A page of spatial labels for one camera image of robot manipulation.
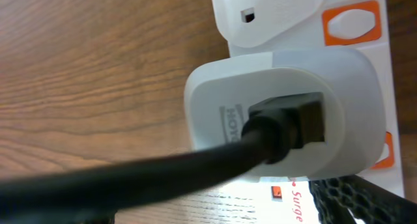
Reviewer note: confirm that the white USB charger adapter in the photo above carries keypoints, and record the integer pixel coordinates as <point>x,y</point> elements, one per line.
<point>323,106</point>

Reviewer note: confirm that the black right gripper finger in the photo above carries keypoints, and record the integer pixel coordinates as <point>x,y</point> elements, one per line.
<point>345,199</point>

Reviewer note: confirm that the white power strip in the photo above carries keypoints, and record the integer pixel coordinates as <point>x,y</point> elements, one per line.
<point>255,26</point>

